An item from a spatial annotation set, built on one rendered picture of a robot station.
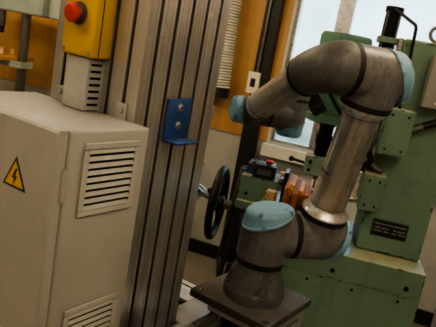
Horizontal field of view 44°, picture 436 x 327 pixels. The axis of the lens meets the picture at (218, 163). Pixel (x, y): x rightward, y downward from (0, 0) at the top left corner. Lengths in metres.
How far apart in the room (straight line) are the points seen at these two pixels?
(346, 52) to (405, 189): 0.86
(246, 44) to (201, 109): 2.25
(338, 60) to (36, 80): 3.25
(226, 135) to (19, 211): 2.63
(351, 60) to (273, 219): 0.39
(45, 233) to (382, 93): 0.72
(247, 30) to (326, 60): 2.30
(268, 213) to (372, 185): 0.62
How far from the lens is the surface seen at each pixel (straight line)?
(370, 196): 1.81
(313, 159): 1.95
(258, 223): 1.25
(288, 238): 1.28
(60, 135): 0.85
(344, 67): 1.13
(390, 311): 1.92
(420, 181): 1.91
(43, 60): 4.13
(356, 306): 1.91
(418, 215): 1.94
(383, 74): 1.17
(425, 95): 1.81
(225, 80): 3.30
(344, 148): 1.23
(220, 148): 3.50
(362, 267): 1.86
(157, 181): 1.12
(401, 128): 1.79
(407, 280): 1.89
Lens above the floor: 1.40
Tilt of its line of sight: 12 degrees down
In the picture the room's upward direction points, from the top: 10 degrees clockwise
